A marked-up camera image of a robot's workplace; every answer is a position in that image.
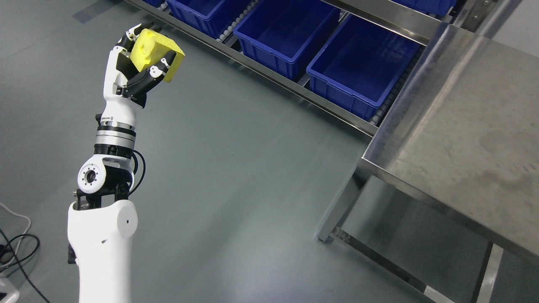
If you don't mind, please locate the yellow foam block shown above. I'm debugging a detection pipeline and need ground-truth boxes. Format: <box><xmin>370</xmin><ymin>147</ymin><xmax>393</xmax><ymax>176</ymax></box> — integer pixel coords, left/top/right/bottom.
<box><xmin>130</xmin><ymin>29</ymin><xmax>185</xmax><ymax>83</ymax></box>

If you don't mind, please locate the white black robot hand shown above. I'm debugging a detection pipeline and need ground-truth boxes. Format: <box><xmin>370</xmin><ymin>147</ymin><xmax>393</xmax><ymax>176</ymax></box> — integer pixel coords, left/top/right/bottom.
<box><xmin>100</xmin><ymin>23</ymin><xmax>176</xmax><ymax>125</ymax></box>

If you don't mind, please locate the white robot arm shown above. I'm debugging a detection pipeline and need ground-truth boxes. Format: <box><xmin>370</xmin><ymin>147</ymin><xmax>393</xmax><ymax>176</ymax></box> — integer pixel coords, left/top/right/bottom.
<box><xmin>67</xmin><ymin>21</ymin><xmax>179</xmax><ymax>303</ymax></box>

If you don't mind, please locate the black cable on floor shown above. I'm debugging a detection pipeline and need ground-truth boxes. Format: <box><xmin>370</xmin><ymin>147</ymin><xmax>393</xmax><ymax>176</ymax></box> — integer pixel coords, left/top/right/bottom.
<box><xmin>0</xmin><ymin>229</ymin><xmax>50</xmax><ymax>303</ymax></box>

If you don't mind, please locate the white cable on floor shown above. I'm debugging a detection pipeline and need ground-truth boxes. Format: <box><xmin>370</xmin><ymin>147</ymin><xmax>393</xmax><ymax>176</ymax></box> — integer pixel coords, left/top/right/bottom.
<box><xmin>0</xmin><ymin>202</ymin><xmax>32</xmax><ymax>236</ymax></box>

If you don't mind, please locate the metal roller shelf rack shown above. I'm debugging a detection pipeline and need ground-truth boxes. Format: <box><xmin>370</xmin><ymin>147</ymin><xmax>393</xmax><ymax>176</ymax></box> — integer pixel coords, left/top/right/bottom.
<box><xmin>131</xmin><ymin>0</ymin><xmax>535</xmax><ymax>136</ymax></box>

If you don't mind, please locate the stainless steel table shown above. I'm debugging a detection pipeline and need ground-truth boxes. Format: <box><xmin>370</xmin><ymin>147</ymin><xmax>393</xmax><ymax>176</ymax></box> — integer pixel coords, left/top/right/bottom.
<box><xmin>317</xmin><ymin>22</ymin><xmax>539</xmax><ymax>303</ymax></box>

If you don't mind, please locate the blue plastic bin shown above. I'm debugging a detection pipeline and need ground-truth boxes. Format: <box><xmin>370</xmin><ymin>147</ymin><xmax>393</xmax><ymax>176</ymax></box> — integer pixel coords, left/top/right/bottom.
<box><xmin>166</xmin><ymin>0</ymin><xmax>251</xmax><ymax>39</ymax></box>
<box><xmin>233</xmin><ymin>0</ymin><xmax>341</xmax><ymax>81</ymax></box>
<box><xmin>306</xmin><ymin>16</ymin><xmax>420</xmax><ymax>121</ymax></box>
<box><xmin>393</xmin><ymin>0</ymin><xmax>457</xmax><ymax>16</ymax></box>

